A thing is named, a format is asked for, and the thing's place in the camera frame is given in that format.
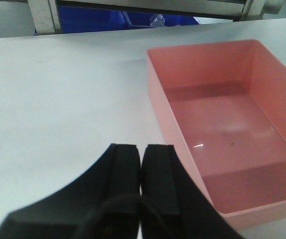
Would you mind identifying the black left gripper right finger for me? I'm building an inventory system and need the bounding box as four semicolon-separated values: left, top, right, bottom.
141;144;241;239

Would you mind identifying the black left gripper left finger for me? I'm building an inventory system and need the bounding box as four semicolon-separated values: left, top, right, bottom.
0;144;140;239

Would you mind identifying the pink plastic box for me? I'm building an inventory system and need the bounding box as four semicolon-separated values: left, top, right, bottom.
147;39;286;229

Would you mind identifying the blue bin lower shelf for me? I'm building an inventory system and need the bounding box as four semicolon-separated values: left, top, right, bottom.
58;5;199;34

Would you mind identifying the stainless steel shelf frame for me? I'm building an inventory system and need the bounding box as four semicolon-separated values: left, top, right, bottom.
27;0;285;35

